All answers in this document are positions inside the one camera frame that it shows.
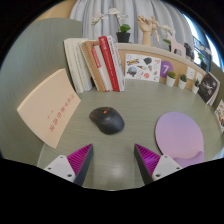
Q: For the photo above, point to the white wall socket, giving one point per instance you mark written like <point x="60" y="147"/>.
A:
<point x="190" y="73"/>
<point x="199" y="77"/>

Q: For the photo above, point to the purple mouse pad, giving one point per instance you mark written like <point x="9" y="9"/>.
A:
<point x="178" y="135"/>

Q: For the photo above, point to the white paperback book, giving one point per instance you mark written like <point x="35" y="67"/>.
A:
<point x="83" y="70"/>

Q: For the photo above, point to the kraft brown book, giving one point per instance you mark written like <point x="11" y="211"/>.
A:
<point x="90" y="56"/>

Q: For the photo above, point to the black cover book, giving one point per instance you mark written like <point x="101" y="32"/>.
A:
<point x="207" y="87"/>

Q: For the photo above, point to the white sticker sheet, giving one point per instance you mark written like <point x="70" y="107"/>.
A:
<point x="142" y="67"/>

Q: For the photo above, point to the grey pleated curtain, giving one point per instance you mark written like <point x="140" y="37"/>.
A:
<point x="133" y="10"/>

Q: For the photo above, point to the black horse figure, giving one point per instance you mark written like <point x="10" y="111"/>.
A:
<point x="188" y="50"/>

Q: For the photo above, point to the small succulent in white pot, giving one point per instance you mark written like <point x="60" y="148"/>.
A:
<point x="182" y="83"/>
<point x="170" y="81"/>
<point x="195" y="88"/>

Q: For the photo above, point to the white book with picture cover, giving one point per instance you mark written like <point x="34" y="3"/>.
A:
<point x="117" y="63"/>

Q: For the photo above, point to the pink horse figure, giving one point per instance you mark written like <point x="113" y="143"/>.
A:
<point x="176" y="45"/>

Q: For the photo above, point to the wooden mannequin figure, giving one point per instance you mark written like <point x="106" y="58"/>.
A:
<point x="155" y="26"/>

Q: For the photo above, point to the wooden hand model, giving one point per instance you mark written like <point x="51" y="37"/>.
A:
<point x="146" y="28"/>

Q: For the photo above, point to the beige booklet with red text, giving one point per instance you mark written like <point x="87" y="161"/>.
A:
<point x="46" y="106"/>

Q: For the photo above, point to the colourful sticker card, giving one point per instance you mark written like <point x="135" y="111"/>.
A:
<point x="220" y="115"/>

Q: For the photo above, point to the round purple sticker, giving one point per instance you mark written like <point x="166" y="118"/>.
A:
<point x="166" y="69"/>

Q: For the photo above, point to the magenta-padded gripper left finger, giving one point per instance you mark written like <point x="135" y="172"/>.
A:
<point x="63" y="166"/>

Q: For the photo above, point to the black computer mouse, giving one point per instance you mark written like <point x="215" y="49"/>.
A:
<point x="107" y="121"/>

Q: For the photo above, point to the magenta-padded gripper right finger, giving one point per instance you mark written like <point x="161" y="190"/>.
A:
<point x="163" y="165"/>

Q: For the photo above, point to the white book with red label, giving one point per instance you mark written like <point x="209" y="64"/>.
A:
<point x="101" y="71"/>

